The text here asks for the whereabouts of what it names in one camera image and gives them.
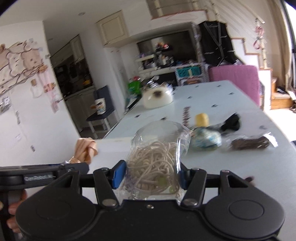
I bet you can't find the blue floral fabric pouch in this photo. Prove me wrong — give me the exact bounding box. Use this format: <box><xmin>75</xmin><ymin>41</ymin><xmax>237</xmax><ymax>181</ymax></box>
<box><xmin>190</xmin><ymin>128</ymin><xmax>222</xmax><ymax>151</ymax></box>

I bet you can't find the bagged beige cord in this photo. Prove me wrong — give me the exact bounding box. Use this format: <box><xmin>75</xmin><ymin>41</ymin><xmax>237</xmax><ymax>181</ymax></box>
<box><xmin>116</xmin><ymin>120</ymin><xmax>192</xmax><ymax>202</ymax></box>

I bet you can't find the yellow soft sponge ball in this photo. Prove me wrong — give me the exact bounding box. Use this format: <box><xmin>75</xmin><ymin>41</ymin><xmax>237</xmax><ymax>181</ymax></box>
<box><xmin>195</xmin><ymin>113</ymin><xmax>209</xmax><ymax>128</ymax></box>

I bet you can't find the bagged dark brown cord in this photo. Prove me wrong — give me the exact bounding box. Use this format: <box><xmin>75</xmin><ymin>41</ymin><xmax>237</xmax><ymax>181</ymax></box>
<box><xmin>225</xmin><ymin>132</ymin><xmax>280</xmax><ymax>152</ymax></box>

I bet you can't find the black fabric scrunchie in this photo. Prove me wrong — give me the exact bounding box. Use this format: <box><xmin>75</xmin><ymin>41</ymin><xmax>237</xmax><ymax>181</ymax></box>
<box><xmin>213</xmin><ymin>113</ymin><xmax>241</xmax><ymax>132</ymax></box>

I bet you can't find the person's left hand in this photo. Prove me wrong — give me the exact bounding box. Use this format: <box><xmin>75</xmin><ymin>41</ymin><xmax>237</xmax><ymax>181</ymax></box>
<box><xmin>6</xmin><ymin>190</ymin><xmax>28</xmax><ymax>233</ymax></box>

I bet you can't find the white shallow cardboard box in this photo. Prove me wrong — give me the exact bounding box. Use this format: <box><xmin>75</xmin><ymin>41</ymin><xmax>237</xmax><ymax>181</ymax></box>
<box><xmin>82</xmin><ymin>137</ymin><xmax>132</xmax><ymax>204</ymax></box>

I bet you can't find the dark blue folding chair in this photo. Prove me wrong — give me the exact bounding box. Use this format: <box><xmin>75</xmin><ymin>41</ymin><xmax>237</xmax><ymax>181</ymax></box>
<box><xmin>86</xmin><ymin>85</ymin><xmax>118</xmax><ymax>139</ymax></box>

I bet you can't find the cartoon printed tote bag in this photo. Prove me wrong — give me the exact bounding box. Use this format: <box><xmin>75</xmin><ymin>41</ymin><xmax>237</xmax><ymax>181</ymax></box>
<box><xmin>90</xmin><ymin>98</ymin><xmax>106</xmax><ymax>115</ymax></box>

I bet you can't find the white cat-shaped ceramic dish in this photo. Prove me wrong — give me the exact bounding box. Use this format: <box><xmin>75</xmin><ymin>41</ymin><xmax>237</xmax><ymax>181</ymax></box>
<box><xmin>142</xmin><ymin>83</ymin><xmax>173</xmax><ymax>109</ymax></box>

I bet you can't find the green plastic bag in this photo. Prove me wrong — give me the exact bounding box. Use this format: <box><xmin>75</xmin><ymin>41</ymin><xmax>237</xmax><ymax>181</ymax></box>
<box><xmin>128</xmin><ymin>80</ymin><xmax>142</xmax><ymax>95</ymax></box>

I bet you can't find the teal poizon sign box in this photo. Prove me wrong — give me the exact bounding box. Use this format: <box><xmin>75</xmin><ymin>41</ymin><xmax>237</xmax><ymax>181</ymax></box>
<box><xmin>175</xmin><ymin>65</ymin><xmax>205</xmax><ymax>86</ymax></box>

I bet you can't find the pink upholstered chair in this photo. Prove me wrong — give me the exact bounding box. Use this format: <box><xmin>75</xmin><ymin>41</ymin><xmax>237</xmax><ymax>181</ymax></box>
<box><xmin>209</xmin><ymin>65</ymin><xmax>260</xmax><ymax>106</ymax></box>

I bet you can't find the black vest on hanger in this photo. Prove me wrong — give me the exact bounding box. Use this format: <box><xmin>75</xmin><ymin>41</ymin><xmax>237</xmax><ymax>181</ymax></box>
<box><xmin>198</xmin><ymin>21</ymin><xmax>237</xmax><ymax>66</ymax></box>

